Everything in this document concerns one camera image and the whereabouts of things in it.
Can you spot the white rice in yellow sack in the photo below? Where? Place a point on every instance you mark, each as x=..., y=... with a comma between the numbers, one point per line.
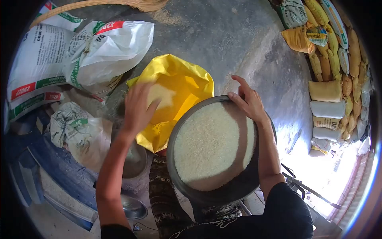
x=162, y=95

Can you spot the person's right hand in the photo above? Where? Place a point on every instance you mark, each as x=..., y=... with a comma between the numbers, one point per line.
x=252, y=104

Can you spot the person's legs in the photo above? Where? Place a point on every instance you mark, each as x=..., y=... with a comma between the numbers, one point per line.
x=164, y=197

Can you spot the yellow plastic sack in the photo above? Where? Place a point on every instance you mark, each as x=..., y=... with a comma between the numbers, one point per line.
x=182, y=74

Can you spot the stack of filled sacks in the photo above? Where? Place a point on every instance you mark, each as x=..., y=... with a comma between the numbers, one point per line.
x=334, y=74

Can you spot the person's right index finger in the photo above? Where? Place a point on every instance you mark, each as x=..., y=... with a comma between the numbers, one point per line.
x=241, y=83

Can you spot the small metal bowl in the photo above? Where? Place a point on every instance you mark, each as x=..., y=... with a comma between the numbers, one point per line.
x=133, y=207

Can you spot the crumpled white sack green stripe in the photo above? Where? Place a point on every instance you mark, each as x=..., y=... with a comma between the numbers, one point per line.
x=110, y=56

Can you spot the white rice in basin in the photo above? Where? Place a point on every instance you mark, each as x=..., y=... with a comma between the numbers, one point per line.
x=209, y=146

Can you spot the person's right thumb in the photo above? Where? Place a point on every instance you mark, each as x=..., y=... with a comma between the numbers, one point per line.
x=235, y=100

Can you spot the dark round metal basin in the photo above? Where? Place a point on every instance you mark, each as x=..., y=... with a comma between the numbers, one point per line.
x=220, y=195

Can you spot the blue machine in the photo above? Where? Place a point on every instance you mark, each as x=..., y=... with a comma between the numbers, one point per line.
x=59, y=170

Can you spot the person's left hand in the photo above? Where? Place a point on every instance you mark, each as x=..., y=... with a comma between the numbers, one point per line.
x=138, y=109

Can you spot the black metal frame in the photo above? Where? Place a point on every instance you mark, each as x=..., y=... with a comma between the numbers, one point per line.
x=301, y=185

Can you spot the person's body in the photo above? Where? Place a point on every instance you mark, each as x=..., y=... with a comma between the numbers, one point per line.
x=262, y=218

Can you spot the white sack green red print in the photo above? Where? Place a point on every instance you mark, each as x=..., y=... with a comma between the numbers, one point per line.
x=61, y=16

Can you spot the white sack with drawn print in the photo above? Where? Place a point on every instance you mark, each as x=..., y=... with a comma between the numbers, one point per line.
x=80, y=134

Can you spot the large white sack red label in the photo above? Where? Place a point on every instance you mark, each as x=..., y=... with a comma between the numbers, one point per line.
x=38, y=59

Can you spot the person's left fingers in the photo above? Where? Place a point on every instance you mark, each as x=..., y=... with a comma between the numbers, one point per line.
x=138, y=92

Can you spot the flat white sack red label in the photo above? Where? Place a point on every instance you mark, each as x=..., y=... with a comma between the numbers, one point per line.
x=32, y=103

